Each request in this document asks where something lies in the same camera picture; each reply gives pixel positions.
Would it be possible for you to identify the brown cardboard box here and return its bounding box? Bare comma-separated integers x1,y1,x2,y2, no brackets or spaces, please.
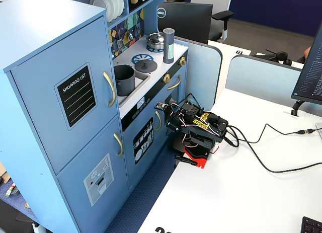
0,161,11,185

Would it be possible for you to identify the white and black office chair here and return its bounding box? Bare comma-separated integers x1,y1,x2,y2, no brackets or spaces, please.
166,0,234,44

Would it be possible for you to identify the blue dishwasher door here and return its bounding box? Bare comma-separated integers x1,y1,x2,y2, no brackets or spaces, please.
122,92,166,191

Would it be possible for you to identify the light blue desk divider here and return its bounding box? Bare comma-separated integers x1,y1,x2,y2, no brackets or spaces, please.
225,54,305,104
173,36,223,110

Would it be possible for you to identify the blue toy kitchen unit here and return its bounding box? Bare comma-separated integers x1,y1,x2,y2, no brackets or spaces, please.
0,0,189,233

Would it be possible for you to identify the gray salt shaker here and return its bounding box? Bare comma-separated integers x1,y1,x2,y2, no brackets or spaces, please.
162,28,176,64

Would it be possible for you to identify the thick black desk cable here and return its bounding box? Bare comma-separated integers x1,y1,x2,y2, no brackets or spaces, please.
226,124,322,173

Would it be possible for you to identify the blue shopping list fridge door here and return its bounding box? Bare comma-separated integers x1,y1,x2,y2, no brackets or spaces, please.
10,15,119,175

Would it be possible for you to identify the long gold fridge handle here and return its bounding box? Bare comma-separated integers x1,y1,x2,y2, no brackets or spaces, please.
103,71,117,108

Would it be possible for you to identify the gold dishwasher handle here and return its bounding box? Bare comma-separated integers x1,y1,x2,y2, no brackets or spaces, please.
154,111,163,132

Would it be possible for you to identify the black headset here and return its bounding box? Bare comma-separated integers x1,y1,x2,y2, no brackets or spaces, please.
251,48,292,66

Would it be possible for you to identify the black table clamp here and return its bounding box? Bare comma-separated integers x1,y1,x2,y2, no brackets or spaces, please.
174,154,198,167

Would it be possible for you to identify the short gold fridge handle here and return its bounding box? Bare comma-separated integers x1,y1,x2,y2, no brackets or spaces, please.
113,132,124,158

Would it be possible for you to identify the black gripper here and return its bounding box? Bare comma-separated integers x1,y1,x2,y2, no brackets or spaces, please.
165,109,188,138

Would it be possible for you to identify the thin black cable with connector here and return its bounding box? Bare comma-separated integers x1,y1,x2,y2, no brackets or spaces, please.
226,121,318,144

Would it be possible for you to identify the gold curved oven handle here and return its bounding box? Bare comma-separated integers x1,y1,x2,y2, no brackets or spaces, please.
167,74,182,91

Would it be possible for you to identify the silver ladle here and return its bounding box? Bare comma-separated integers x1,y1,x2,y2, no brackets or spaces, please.
127,16,134,41

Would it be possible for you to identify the black monitor showing code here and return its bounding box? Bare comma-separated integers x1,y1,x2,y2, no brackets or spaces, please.
291,21,322,105

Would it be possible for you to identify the black Dell monitor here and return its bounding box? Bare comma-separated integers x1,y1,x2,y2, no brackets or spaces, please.
156,2,214,45

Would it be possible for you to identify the black keyboard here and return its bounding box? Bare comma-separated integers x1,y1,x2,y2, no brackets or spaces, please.
300,216,322,233

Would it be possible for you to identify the blue oven door with window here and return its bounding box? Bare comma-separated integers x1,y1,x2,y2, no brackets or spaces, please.
160,75,188,133

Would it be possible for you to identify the black toy microwave door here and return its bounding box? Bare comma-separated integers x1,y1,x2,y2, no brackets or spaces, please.
128,0,163,14

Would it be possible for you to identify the gray cooking pot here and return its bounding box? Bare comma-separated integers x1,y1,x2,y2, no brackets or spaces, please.
113,64,136,97

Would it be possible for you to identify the gray pot lid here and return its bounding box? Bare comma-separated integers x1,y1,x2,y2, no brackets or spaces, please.
134,59,158,73

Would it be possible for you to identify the gray sink basin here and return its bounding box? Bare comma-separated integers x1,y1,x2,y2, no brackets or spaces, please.
114,66,151,107

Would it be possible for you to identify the red and black robot base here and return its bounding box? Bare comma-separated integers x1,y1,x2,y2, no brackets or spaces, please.
172,136,219,170

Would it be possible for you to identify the stainless steel lidded pot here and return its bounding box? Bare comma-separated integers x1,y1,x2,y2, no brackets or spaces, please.
146,32,166,49

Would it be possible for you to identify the blue water dispenser fridge door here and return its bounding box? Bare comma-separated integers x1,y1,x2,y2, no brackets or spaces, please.
56,116,130,233

